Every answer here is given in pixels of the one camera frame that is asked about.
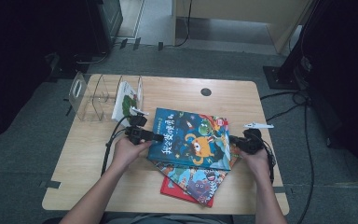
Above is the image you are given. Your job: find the left hand-held gripper cable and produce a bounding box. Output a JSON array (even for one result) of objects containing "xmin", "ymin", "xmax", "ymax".
[{"xmin": 101, "ymin": 115, "xmax": 135, "ymax": 177}]

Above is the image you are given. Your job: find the dark cabinet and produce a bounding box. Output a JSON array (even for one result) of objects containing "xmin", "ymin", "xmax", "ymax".
[{"xmin": 87, "ymin": 0, "xmax": 124, "ymax": 54}]

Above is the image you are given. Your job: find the colourful monster picture book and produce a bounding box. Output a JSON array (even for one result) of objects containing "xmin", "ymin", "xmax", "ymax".
[{"xmin": 153, "ymin": 136, "xmax": 242, "ymax": 206}]

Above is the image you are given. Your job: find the person's lap clothing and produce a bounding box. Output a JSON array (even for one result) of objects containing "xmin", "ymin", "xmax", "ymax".
[{"xmin": 43, "ymin": 212, "xmax": 235, "ymax": 224}]

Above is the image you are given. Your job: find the person's left hand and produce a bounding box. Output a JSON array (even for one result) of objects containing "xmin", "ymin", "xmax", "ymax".
[{"xmin": 111, "ymin": 136, "xmax": 152, "ymax": 172}]

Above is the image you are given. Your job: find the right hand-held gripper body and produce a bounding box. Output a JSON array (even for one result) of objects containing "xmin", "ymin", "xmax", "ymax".
[{"xmin": 241, "ymin": 121, "xmax": 275, "ymax": 156}]

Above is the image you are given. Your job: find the black metal stand base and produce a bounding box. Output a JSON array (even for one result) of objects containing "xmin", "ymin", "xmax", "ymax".
[{"xmin": 263, "ymin": 65, "xmax": 303, "ymax": 91}]

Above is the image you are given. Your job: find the person's right hand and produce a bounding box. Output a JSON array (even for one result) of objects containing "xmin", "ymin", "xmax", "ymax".
[{"xmin": 241, "ymin": 149, "xmax": 272, "ymax": 178}]

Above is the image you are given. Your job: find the clear acrylic book rack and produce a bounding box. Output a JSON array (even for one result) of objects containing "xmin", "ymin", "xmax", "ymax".
[{"xmin": 68, "ymin": 72, "xmax": 145, "ymax": 125}]

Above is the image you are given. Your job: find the hand-held gripper cable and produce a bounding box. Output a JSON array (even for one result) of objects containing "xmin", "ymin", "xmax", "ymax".
[
  {"xmin": 101, "ymin": 115, "xmax": 135, "ymax": 177},
  {"xmin": 259, "ymin": 136, "xmax": 276, "ymax": 185}
]

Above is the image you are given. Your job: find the white caterpillar picture book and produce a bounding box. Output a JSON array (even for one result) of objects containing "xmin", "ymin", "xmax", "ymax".
[{"xmin": 111, "ymin": 81, "xmax": 140, "ymax": 127}]

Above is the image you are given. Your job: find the right hand-held gripper cable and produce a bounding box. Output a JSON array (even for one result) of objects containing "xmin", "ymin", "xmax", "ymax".
[{"xmin": 259, "ymin": 136, "xmax": 276, "ymax": 185}]

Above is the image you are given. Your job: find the red picture book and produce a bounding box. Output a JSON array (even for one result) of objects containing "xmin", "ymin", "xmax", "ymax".
[{"xmin": 160, "ymin": 175, "xmax": 214, "ymax": 208}]

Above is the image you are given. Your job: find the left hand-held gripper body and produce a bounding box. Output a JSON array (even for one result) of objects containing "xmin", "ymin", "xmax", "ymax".
[{"xmin": 124, "ymin": 106, "xmax": 155, "ymax": 146}]

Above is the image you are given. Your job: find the hanging black cable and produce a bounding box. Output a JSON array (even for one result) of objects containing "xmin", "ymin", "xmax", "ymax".
[{"xmin": 174, "ymin": 0, "xmax": 194, "ymax": 49}]

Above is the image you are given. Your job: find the blue monster picture book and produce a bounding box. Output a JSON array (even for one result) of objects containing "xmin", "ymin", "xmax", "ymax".
[{"xmin": 146, "ymin": 107, "xmax": 233, "ymax": 172}]

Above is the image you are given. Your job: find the black floor tape strip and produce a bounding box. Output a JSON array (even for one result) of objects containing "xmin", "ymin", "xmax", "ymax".
[{"xmin": 38, "ymin": 179, "xmax": 62, "ymax": 189}]

